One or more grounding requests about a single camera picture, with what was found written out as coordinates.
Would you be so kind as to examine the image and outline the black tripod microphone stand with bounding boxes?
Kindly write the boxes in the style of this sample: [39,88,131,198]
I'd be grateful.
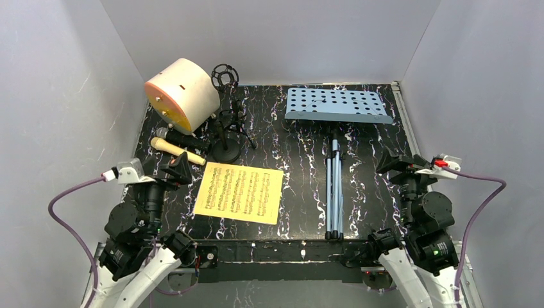
[210,64,257,150]

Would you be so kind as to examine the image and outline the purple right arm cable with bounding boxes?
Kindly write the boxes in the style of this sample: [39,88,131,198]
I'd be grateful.
[441,166,507,308]

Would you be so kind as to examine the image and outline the yellow sheet music page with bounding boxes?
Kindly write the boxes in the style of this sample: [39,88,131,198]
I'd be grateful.
[194,162,284,225]

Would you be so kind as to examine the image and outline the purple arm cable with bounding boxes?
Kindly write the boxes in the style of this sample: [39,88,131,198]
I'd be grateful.
[47,175,107,308]
[441,166,507,308]

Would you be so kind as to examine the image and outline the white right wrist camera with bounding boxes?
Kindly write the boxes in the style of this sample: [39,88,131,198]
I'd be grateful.
[415,155,463,180]

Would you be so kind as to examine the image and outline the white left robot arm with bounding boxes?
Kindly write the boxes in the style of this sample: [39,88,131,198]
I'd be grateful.
[82,154,201,307]

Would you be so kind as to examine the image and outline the black round microphone stand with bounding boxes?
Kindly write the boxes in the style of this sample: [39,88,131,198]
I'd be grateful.
[211,118,241,164]

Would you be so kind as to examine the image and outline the aluminium frame rail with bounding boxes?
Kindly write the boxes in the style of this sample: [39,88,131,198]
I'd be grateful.
[82,238,482,307]

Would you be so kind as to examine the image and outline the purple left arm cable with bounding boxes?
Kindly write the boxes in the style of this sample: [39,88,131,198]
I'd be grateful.
[47,175,107,308]

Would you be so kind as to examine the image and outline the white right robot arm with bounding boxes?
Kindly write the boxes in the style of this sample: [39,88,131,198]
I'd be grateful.
[368,148,465,307]

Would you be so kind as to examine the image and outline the beige microphone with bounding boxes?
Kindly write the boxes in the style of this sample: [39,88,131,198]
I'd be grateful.
[150,137,207,166]

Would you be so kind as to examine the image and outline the blue music stand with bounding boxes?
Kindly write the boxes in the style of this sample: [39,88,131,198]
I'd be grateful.
[285,87,393,241]

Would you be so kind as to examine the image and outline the white and orange drum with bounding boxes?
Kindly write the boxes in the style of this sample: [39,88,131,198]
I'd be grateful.
[144,58,220,135]

